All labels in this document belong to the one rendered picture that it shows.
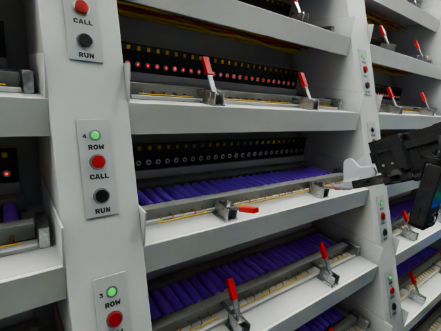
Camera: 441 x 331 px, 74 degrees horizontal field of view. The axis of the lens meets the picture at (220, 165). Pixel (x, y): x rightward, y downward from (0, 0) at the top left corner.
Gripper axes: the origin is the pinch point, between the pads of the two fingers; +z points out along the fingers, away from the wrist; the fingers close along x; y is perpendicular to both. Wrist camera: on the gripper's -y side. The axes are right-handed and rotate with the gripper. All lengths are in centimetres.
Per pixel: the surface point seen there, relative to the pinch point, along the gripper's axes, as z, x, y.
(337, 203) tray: 5.7, -4.3, -3.3
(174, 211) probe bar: 9.2, 35.0, 2.0
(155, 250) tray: 5.5, 40.8, -2.8
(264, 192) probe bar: 9.0, 14.6, 2.3
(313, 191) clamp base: 7.5, 1.0, 0.5
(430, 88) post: 5, -88, 32
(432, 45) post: 0, -88, 48
